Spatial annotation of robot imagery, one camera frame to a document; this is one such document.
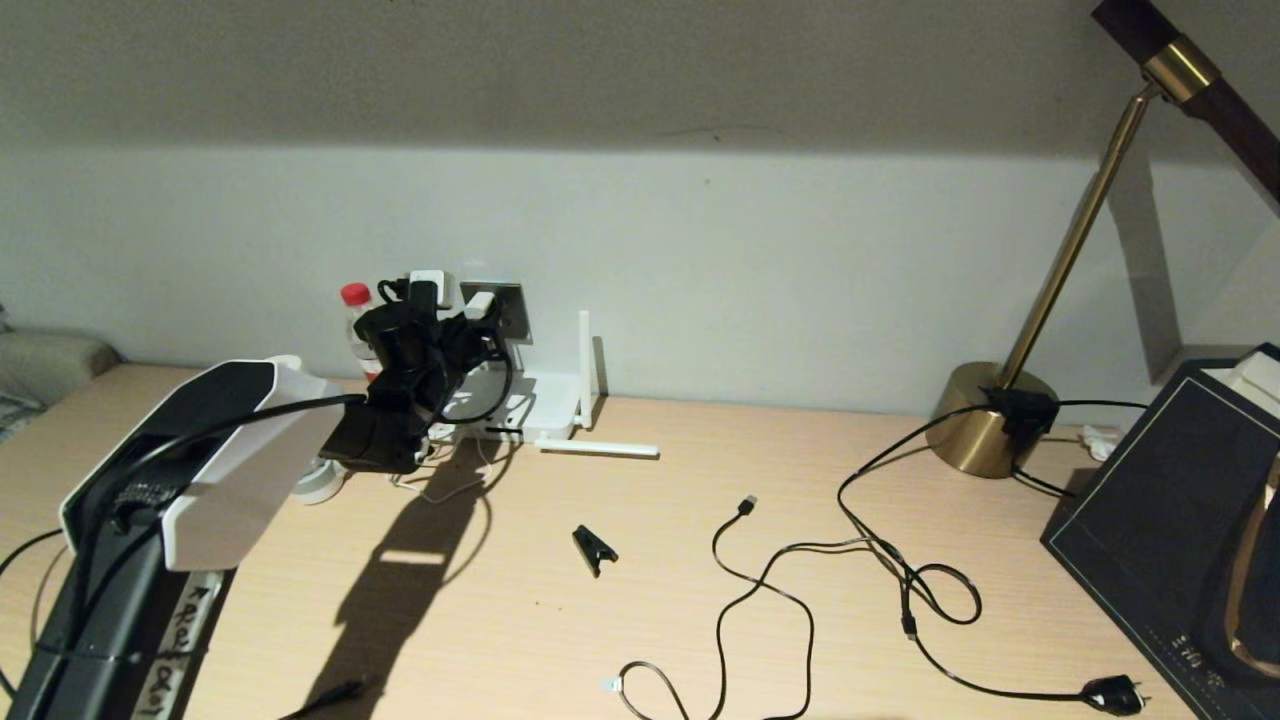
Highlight white router with antennas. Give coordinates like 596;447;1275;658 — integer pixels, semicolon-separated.
440;310;661;461

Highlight clear bottle red cap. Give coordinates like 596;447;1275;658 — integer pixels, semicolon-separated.
340;283;388;383

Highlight black clip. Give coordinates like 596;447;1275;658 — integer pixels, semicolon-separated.
572;525;620;579

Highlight grey cushion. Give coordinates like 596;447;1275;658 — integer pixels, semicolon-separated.
0;320;119;441

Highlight brass desk lamp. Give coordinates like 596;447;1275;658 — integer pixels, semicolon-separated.
925;0;1280;479

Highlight black block on lamp base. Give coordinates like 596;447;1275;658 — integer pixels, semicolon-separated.
985;388;1059;441

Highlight grey wall socket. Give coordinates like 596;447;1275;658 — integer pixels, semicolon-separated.
460;282;531;344

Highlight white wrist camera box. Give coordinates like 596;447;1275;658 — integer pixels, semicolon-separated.
408;270;459;311

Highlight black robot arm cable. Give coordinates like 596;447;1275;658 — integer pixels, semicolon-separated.
90;278;516;551

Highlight black USB cable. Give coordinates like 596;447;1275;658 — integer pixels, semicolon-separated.
600;496;814;720

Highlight black cable through grommet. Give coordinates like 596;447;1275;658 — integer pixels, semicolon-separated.
0;528;66;720

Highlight black bag gold handle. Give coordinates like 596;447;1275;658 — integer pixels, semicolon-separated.
1040;345;1280;720

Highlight black lamp power cord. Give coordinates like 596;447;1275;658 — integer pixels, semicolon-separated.
837;398;1149;719

